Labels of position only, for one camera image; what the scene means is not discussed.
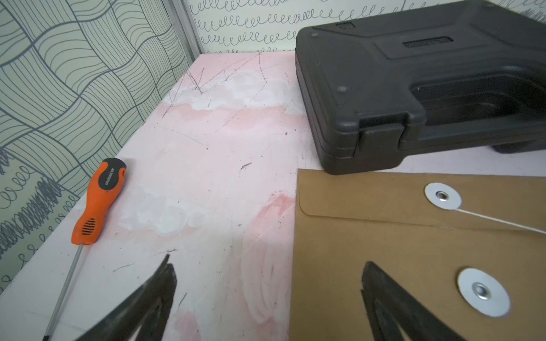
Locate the orange handled screwdriver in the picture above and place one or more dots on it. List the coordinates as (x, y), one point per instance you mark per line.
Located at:
(104, 188)

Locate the black plastic tool case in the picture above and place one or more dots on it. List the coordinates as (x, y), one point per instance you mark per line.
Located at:
(452, 76)

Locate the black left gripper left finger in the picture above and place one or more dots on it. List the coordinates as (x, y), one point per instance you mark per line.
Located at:
(144, 314)

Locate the brown kraft file bag left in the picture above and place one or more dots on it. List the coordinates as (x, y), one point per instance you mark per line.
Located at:
(422, 230)

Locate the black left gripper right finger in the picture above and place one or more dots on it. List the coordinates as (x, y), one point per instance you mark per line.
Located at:
(393, 313)

